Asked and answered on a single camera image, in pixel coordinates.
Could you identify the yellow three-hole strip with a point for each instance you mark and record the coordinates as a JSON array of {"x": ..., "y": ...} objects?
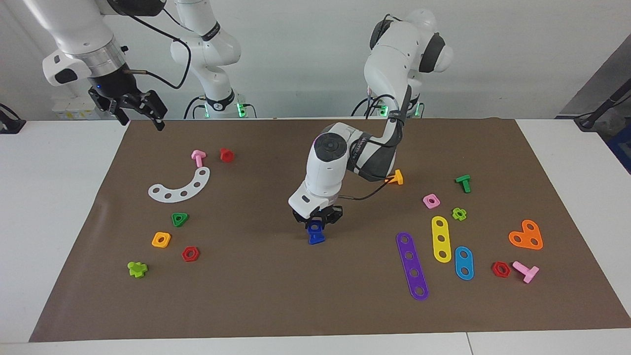
[{"x": 440, "y": 231}]

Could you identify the white curved perforated strip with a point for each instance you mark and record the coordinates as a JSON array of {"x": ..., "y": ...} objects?
[{"x": 190, "y": 190}]

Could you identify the blue triangle-head screw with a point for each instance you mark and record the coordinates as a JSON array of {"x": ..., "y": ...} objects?
[{"x": 318, "y": 240}]

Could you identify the black stand pole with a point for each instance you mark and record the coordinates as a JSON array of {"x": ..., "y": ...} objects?
[{"x": 599, "y": 111}]

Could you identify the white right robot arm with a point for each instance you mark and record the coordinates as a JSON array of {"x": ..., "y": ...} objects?
[{"x": 74, "y": 29}]

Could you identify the pink square nut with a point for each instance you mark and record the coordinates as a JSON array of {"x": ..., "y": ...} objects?
[{"x": 426, "y": 202}]

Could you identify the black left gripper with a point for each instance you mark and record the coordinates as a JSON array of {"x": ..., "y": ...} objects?
[{"x": 320, "y": 212}]

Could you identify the dark green plastic screw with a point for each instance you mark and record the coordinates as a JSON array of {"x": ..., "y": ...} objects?
[{"x": 464, "y": 183}]

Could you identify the green triangle nut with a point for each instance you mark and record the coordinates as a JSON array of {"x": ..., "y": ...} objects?
[{"x": 185, "y": 216}]

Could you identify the lime green cross-head screw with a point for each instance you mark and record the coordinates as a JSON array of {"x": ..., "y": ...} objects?
[{"x": 137, "y": 270}]

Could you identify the red hexagon nut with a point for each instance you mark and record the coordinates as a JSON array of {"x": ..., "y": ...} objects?
[
  {"x": 184, "y": 254},
  {"x": 494, "y": 269}
]

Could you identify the brown paper mat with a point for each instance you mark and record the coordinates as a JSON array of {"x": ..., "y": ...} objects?
[{"x": 246, "y": 286}]

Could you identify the white power strip box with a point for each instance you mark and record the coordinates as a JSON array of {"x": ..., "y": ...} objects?
[{"x": 74, "y": 111}]

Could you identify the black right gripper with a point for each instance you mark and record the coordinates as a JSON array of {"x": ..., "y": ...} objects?
[{"x": 116, "y": 86}]

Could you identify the purple four-hole strip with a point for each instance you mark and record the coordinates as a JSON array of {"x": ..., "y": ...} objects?
[{"x": 411, "y": 265}]

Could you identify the orange square nut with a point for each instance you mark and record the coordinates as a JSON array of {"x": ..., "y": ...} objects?
[{"x": 155, "y": 241}]

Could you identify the yellow-orange plastic screw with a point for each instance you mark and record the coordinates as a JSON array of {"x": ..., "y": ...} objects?
[{"x": 398, "y": 178}]

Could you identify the red plastic screw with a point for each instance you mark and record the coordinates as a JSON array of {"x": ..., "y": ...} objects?
[{"x": 227, "y": 156}]

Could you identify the lime green cross nut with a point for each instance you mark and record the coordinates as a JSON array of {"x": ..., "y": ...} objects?
[{"x": 455, "y": 215}]

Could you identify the blue two-hole strip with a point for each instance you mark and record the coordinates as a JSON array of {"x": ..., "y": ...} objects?
[{"x": 464, "y": 263}]

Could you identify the blue square nut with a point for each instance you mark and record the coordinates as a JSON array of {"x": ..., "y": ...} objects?
[{"x": 310, "y": 230}]

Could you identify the orange heart-shaped plate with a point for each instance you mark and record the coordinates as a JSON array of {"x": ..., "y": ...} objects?
[{"x": 526, "y": 239}]

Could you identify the black clamp device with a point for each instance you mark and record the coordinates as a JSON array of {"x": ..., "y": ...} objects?
[{"x": 10, "y": 123}]

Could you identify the pink plastic screw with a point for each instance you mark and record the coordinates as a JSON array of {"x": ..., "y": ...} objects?
[
  {"x": 198, "y": 158},
  {"x": 528, "y": 272}
]

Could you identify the blue crate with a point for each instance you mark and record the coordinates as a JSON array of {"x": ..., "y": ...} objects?
[{"x": 622, "y": 148}]

